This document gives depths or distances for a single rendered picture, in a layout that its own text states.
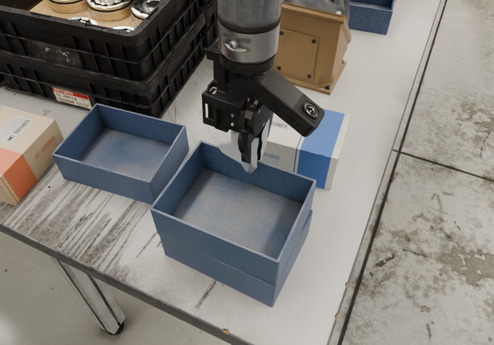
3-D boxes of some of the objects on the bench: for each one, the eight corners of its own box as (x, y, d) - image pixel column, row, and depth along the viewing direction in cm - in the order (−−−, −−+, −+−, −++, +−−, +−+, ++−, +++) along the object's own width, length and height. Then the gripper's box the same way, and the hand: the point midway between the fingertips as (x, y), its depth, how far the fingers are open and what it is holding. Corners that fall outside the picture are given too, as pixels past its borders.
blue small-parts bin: (190, 149, 87) (186, 124, 82) (156, 206, 78) (149, 182, 72) (104, 127, 91) (95, 102, 86) (62, 179, 82) (50, 154, 77)
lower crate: (210, 54, 109) (206, 11, 100) (156, 132, 90) (146, 87, 81) (76, 26, 118) (62, -16, 109) (2, 93, 99) (-22, 48, 90)
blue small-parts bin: (309, 232, 74) (313, 210, 69) (272, 308, 65) (274, 288, 60) (209, 191, 80) (206, 167, 75) (164, 254, 71) (157, 232, 66)
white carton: (343, 147, 87) (351, 115, 81) (330, 190, 80) (337, 159, 73) (251, 123, 92) (252, 91, 85) (231, 163, 85) (230, 131, 78)
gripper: (229, 26, 59) (229, 140, 74) (194, 57, 53) (201, 175, 68) (287, 42, 56) (274, 157, 71) (256, 76, 50) (250, 194, 65)
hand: (255, 165), depth 68 cm, fingers closed, pressing on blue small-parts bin
